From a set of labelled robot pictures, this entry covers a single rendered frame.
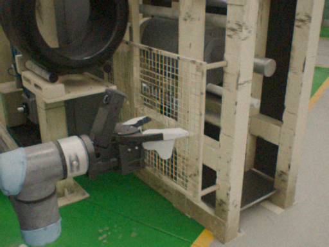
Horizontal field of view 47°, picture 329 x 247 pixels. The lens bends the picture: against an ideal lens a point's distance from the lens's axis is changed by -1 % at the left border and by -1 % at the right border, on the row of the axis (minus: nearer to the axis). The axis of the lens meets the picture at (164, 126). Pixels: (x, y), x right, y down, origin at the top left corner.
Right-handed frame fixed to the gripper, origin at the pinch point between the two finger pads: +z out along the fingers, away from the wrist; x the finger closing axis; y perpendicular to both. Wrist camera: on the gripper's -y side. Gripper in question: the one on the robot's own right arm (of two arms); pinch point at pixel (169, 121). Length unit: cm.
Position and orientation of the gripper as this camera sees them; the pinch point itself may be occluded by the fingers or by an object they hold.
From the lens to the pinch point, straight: 82.3
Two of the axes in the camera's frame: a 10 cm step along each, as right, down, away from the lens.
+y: 0.7, 9.6, 2.8
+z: 8.4, -2.1, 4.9
